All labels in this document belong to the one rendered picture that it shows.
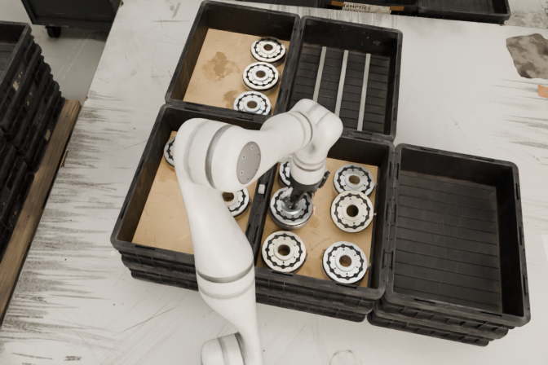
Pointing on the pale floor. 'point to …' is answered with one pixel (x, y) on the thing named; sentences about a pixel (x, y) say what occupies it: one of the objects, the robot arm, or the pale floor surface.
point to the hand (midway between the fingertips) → (301, 199)
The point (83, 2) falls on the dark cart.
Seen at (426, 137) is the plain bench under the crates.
